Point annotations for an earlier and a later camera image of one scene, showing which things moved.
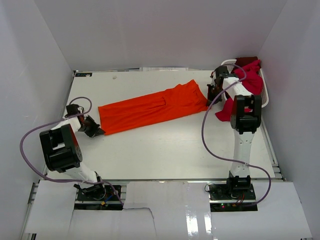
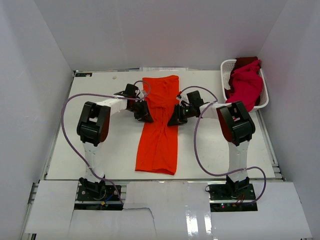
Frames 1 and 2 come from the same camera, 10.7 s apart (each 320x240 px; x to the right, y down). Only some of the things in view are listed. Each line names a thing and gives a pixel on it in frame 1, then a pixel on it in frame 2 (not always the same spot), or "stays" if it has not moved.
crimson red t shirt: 251,77 stays
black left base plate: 99,197 stays
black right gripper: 211,98 → 177,118
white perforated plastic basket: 230,63 stays
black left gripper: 95,130 → 144,115
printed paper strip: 163,69 stays
